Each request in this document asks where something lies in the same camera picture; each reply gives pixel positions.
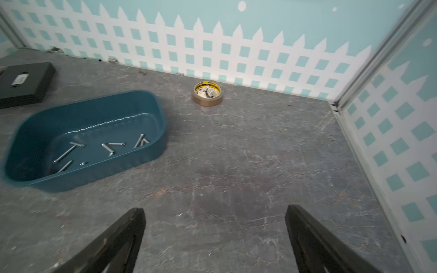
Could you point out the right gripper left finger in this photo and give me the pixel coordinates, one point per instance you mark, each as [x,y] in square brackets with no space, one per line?
[113,251]

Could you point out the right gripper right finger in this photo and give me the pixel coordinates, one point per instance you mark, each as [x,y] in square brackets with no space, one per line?
[317,250]

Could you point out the teal plastic storage box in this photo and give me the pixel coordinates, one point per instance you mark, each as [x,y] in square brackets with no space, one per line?
[118,118]

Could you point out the black flat device box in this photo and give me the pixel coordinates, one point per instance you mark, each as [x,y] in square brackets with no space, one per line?
[25,84]

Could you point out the tape roll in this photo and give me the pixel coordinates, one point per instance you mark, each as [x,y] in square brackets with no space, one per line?
[207,93]

